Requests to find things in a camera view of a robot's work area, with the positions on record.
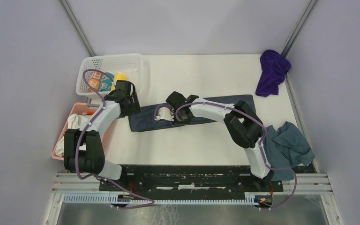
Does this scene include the dark grey towel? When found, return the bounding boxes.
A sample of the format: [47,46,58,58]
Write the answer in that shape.
[128,95,255,132]

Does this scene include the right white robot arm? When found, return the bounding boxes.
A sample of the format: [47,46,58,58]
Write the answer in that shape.
[156,91,274,191]

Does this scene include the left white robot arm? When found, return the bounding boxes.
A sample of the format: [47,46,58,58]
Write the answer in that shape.
[64,80,141,191]

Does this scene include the yellow rolled towel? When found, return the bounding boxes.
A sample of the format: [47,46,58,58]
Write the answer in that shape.
[111,73,127,91]

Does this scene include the teal patterned rolled towel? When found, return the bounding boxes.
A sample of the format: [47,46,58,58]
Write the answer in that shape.
[99,72,114,92]

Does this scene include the white plastic basket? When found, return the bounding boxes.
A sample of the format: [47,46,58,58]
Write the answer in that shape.
[75,53,147,99]

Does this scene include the orange patterned rolled towel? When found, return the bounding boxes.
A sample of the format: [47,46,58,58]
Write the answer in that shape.
[88,70,103,92]

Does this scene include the purple towel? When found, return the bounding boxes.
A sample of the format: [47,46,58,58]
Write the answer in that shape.
[255,50,292,97]

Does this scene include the teal blue towel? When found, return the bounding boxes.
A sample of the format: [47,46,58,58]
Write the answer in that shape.
[263,121,315,181]

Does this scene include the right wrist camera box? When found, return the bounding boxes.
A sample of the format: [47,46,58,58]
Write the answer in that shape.
[154,107,174,122]

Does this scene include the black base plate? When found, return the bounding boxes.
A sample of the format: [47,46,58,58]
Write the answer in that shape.
[117,165,284,201]

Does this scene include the left corner metal rail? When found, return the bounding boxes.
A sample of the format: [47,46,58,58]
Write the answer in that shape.
[58,0,96,57]

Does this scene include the corner metal rail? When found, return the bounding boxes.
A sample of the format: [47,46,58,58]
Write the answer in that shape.
[281,0,319,58]
[58,0,96,57]

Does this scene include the right corner metal rail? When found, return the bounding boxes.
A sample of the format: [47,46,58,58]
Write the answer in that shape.
[281,0,319,58]

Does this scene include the aluminium frame rails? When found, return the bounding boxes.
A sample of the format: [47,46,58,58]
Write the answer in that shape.
[42,170,343,225]

